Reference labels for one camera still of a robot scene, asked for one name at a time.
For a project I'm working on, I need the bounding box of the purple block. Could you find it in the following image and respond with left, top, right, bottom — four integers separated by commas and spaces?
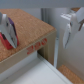
7, 17, 16, 36

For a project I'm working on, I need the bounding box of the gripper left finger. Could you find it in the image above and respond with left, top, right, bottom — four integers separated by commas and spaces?
0, 12, 18, 49

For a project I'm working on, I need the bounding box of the pink block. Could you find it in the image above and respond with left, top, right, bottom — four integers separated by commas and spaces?
0, 30, 16, 51

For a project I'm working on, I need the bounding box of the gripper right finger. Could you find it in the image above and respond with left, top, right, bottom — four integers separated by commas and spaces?
60, 8, 84, 50

